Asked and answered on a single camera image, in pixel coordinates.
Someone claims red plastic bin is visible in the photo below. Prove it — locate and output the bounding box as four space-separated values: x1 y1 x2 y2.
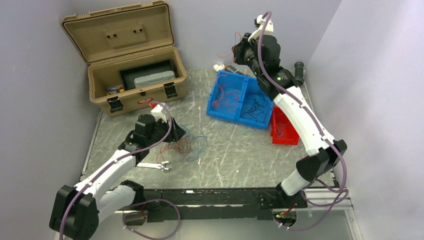
270 105 300 146

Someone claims yellow black tool in toolbox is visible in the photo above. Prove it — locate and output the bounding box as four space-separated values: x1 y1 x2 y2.
106 85 125 95

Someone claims small grey motor part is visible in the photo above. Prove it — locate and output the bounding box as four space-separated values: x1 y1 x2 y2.
224 65 242 74

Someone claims blue wire bundle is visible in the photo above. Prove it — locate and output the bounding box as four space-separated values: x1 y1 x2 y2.
172 124 209 163

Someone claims silver open-end wrench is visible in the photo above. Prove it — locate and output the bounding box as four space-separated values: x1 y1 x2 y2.
136 161 172 173

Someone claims black wire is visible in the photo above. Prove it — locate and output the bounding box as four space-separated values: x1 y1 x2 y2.
241 89 271 120

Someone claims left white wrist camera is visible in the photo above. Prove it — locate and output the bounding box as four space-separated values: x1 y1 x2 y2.
149 102 168 123

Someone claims black tray in toolbox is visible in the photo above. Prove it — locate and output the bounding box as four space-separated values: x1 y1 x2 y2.
119 58 178 91

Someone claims grey case in toolbox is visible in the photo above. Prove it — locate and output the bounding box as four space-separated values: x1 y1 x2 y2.
133 70 176 88

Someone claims tan plastic toolbox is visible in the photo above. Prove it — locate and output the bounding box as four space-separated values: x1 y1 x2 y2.
61 0 188 117

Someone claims black corrugated hose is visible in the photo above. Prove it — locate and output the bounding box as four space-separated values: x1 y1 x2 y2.
293 61 306 86

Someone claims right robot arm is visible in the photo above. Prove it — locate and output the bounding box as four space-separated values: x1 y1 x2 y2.
232 33 347 208

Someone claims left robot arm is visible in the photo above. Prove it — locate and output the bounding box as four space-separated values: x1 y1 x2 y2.
49 114 186 240

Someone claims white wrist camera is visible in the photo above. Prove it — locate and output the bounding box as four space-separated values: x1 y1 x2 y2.
248 14 274 41
149 102 168 123

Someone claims white pipe fitting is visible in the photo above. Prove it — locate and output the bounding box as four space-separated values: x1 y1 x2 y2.
213 64 225 73

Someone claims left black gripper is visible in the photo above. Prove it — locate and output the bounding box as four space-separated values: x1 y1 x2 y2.
146 116 186 146

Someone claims orange wire bundle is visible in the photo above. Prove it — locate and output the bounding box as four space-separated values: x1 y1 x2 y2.
211 84 241 112

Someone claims aluminium frame rail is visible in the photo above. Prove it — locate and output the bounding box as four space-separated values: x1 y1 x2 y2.
297 187 354 218

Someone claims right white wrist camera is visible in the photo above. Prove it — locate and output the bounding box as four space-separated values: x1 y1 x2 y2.
248 14 274 41

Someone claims blue double plastic bin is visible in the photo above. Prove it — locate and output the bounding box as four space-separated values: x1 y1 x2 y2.
206 70 273 130

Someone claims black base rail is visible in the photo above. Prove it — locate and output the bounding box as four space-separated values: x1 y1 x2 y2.
130 187 308 223

